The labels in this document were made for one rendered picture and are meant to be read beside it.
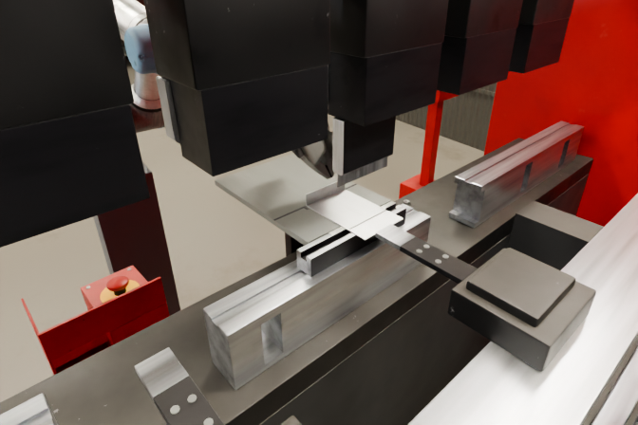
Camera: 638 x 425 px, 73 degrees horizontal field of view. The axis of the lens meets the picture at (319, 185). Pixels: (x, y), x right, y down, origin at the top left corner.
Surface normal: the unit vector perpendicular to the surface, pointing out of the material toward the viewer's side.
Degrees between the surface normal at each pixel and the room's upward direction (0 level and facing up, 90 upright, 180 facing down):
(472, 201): 90
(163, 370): 0
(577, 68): 90
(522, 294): 0
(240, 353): 90
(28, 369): 0
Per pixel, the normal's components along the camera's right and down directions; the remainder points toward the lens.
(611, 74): -0.75, 0.31
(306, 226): -0.01, -0.89
